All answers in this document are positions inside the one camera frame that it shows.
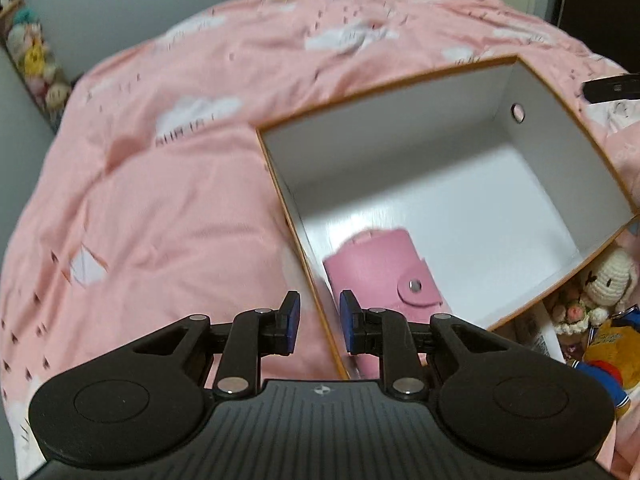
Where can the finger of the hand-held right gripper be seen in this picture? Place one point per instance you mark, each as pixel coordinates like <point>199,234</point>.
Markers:
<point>612,89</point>

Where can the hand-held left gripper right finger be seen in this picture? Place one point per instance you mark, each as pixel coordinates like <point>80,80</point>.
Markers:
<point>348,327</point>

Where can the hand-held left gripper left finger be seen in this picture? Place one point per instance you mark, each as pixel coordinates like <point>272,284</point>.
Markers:
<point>293,322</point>

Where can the pink card wallet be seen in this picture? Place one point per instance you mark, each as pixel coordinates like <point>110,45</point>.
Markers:
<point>370,265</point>

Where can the orange cardboard box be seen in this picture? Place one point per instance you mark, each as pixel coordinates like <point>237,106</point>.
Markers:
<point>450,110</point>

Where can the white crochet doll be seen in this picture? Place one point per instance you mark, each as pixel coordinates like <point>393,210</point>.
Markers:
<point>607,272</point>

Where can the white printed packet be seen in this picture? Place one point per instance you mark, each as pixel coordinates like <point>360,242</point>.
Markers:
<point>542,332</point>

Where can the duck plush toy blue outfit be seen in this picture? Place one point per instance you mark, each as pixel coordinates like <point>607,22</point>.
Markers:
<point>607,342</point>

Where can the pink cloud-print blanket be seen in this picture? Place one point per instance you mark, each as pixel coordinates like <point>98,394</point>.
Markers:
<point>175,210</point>

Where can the row of small plush toys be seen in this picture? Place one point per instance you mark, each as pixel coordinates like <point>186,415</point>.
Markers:
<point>32,57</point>

